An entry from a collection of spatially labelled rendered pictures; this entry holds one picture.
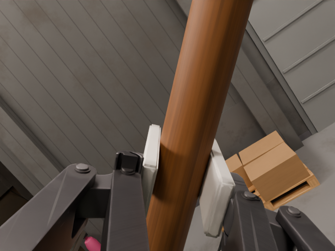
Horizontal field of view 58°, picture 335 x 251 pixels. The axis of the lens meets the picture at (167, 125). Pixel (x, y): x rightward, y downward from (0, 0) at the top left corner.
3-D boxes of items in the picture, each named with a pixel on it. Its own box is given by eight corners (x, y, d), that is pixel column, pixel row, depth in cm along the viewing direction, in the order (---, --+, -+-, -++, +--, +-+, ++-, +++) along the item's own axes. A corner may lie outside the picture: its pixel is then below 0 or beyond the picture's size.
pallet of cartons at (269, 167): (292, 154, 375) (275, 127, 366) (322, 183, 301) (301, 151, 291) (216, 200, 395) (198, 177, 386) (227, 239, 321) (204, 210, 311)
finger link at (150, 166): (144, 224, 14) (129, 221, 14) (152, 166, 21) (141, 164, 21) (158, 167, 13) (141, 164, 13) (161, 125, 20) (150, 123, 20)
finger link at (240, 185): (238, 218, 12) (309, 233, 12) (220, 169, 17) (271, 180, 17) (228, 249, 13) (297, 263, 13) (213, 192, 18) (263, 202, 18)
